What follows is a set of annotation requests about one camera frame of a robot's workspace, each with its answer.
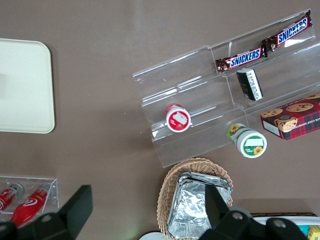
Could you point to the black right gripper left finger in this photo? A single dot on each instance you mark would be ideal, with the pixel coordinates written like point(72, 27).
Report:
point(75, 210)

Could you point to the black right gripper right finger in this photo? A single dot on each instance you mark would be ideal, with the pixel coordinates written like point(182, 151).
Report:
point(216, 210)

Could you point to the oval light wicker basket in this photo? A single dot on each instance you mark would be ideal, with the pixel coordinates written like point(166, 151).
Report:
point(167, 195)

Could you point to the white rectangular snack tray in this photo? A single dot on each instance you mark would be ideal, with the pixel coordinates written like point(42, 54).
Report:
point(275, 219)

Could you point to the cream plastic tray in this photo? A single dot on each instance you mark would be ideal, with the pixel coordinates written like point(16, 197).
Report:
point(25, 85)

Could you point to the clear acrylic bottle rack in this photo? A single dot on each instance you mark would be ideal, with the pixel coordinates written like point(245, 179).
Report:
point(53, 195)

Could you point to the stacked aluminium foil containers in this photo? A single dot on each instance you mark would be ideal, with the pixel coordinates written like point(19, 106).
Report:
point(190, 205)

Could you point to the red cola bottle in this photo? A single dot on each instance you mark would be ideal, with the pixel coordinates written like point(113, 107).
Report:
point(30, 206)
point(6, 198)

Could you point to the green sunflower yogurt cup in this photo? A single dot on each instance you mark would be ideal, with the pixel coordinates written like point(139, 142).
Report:
point(250, 145)

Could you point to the teal snack pack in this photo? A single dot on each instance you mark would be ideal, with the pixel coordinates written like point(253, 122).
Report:
point(303, 229)

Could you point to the red strawberry yogurt cup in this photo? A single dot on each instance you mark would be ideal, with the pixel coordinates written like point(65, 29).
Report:
point(178, 120)

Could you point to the yellow snack pack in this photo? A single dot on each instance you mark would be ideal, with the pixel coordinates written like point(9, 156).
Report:
point(314, 233)

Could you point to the red tartan cookie box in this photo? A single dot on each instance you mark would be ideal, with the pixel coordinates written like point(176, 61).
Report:
point(297, 120)

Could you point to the clear acrylic tiered shelf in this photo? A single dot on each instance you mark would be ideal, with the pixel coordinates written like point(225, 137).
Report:
point(190, 82)

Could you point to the small black white box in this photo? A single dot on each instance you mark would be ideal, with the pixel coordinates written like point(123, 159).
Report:
point(250, 83)

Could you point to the Snickers chocolate bar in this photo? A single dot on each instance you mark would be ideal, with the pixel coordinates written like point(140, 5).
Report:
point(243, 59)
point(290, 31)

